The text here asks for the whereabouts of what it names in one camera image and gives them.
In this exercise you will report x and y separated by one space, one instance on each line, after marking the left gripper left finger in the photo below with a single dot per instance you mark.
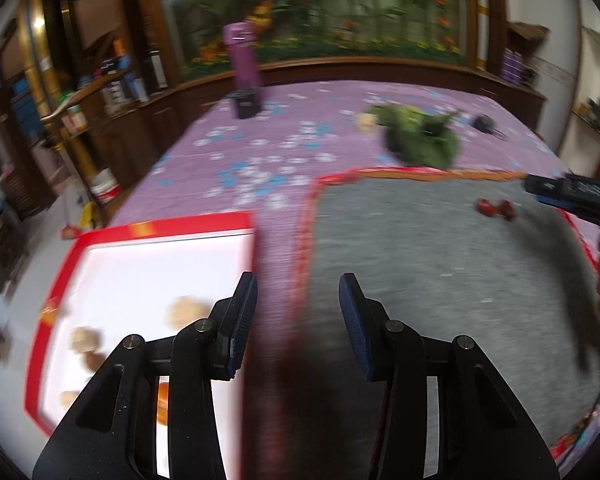
110 430

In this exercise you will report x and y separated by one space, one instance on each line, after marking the small black container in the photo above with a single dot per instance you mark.
247 102

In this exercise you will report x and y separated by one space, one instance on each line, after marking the black car key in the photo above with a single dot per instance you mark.
486 125

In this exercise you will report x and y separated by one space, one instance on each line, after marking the red gift box lid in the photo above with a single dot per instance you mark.
122 281

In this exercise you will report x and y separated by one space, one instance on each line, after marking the wooden shelf unit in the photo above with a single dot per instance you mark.
113 107

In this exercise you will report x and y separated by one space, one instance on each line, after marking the grey felt mat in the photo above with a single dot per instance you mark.
523 289

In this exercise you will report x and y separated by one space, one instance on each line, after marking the brown longan fruit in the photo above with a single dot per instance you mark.
93 360

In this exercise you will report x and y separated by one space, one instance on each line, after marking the red jujube date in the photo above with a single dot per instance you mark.
486 208
507 210

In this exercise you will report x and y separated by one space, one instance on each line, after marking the purple floral tablecloth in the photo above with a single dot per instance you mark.
269 165

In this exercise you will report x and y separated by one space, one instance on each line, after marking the green leafy vegetable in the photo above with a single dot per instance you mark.
416 138

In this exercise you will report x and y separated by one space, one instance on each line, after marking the purple bottles on shelf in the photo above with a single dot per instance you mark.
512 67

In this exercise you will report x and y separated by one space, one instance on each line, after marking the flower bamboo wall panel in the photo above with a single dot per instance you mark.
289 30

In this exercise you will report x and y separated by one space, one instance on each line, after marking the purple thermos bottle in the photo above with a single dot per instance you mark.
240 41

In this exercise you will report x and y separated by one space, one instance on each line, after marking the pale sugarcane chunk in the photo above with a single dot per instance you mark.
185 311
85 340
67 398

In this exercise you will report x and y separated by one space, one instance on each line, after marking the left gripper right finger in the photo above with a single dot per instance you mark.
484 431

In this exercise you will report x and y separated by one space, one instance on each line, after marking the white plastic bucket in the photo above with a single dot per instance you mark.
104 186

